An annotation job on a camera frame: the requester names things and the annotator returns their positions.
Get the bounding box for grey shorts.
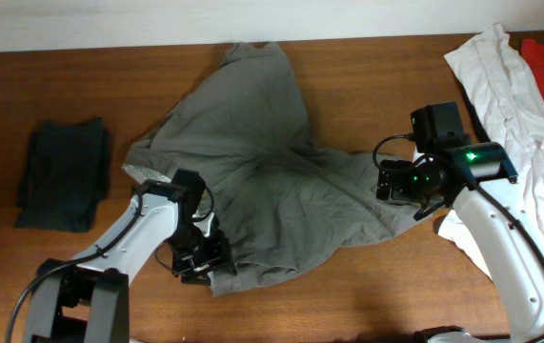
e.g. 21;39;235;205
123;43;415;296

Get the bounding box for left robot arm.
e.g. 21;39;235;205
18;169;236;342

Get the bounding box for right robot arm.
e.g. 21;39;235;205
373;143;544;342

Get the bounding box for white shirt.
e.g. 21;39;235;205
436;23;544;325

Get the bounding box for folded black garment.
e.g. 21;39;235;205
13;118;111;233

